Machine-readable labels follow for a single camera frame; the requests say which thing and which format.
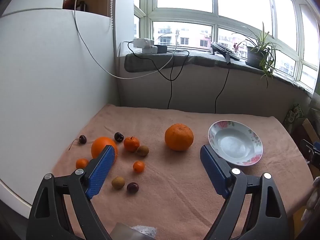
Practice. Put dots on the brown kiwi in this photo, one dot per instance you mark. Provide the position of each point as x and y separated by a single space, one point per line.
142 150

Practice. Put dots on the potted spider plant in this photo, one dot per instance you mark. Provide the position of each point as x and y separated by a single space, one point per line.
255 56

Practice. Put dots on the dark red plum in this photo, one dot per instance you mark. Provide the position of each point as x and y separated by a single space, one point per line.
132 187

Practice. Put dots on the pale fluffy cloth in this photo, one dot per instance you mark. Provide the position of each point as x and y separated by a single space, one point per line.
311 200

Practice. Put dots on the patterned green bag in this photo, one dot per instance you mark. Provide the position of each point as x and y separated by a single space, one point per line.
293 115

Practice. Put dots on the white partition board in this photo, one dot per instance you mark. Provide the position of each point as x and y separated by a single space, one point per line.
50 92

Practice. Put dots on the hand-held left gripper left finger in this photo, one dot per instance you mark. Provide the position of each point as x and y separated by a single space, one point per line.
101 172

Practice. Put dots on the white window frame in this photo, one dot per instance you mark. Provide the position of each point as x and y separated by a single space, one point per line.
180 15

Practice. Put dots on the black power adapter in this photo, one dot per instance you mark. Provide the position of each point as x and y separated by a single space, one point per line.
162 49

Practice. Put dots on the dark cherry with long stem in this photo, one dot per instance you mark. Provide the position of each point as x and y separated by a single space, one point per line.
82 139

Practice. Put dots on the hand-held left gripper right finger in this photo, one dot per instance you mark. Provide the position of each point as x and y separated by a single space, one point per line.
212 170

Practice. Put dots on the smooth round orange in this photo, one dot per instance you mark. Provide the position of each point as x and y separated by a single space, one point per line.
99 147

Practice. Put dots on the floral rimmed white plate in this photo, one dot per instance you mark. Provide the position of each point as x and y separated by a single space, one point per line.
232 145

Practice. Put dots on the pink towel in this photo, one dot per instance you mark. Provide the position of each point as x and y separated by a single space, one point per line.
175 180

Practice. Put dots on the small kumquat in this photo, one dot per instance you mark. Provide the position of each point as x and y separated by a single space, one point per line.
138 167

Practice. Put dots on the clear plastic bag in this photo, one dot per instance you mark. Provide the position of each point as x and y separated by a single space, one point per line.
145 231

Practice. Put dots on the grey windowsill cloth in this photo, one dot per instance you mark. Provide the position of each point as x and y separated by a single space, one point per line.
200 60

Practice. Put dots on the orange mandarin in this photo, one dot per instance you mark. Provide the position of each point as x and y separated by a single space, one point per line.
81 163

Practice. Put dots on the mandarin with green stem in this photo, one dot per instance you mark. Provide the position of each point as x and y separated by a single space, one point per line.
131 144

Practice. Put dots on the large bumpy orange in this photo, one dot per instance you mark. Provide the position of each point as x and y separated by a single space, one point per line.
179 137

